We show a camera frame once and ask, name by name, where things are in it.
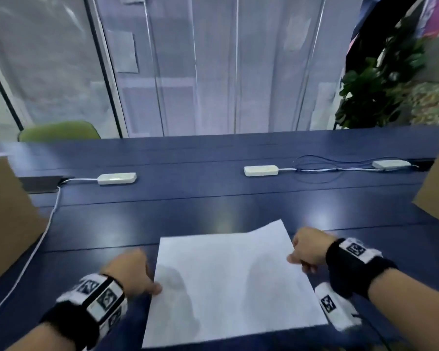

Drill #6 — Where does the person's left hand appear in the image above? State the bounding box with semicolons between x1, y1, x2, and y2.
100;248;163;299

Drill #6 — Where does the person's right hand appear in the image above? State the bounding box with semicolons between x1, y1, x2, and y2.
287;227;338;274

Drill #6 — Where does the white paper sheet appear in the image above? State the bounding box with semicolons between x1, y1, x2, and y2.
142;219;329;349

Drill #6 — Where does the person's left forearm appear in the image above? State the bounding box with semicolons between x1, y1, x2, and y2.
4;322;82;351

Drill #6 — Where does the person's right forearm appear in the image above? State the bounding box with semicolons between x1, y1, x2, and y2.
366;268;439;351

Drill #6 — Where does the white power adapter box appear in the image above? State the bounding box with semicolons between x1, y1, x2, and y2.
97;173;137;185
372;159;412;170
244;165;279;177

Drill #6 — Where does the black table socket panel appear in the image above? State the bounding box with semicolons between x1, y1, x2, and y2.
16;175;74;194

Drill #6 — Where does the cardboard box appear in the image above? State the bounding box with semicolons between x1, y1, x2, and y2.
412;135;439;229
0;156;48;291

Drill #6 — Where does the green chair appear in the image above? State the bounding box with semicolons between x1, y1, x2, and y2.
18;121;101;143

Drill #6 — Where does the green potted plant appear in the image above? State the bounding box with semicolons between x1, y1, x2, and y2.
335;16;429;129

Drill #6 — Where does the pink poster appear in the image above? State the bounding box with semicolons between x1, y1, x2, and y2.
414;0;439;38

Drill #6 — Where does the right wrist camera band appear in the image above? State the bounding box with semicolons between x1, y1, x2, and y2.
314;237;399;332

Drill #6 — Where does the wrist camera band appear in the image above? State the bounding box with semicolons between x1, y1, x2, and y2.
40;274;128;351
314;237;399;332

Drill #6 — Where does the left wrist camera band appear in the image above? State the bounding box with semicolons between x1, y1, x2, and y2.
40;274;128;351

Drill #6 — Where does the white cable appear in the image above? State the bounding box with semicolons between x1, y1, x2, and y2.
0;177;99;327
278;166;374;173

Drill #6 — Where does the thin black cable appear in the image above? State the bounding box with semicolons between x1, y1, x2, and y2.
294;155;386;174

